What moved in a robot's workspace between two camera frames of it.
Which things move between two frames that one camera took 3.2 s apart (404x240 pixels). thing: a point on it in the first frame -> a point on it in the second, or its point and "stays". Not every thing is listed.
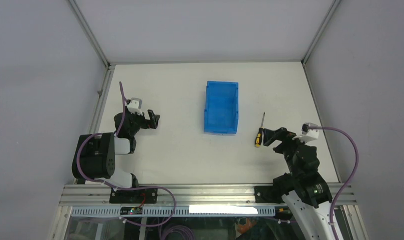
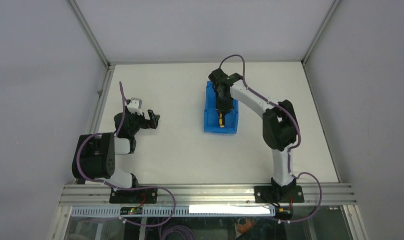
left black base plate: [134, 196] stays
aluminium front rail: [185, 195] stays
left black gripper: [147, 124] stays
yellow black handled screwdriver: [259, 136] -> [221, 120]
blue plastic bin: [221, 108] stays
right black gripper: [281, 134] -> [219, 107]
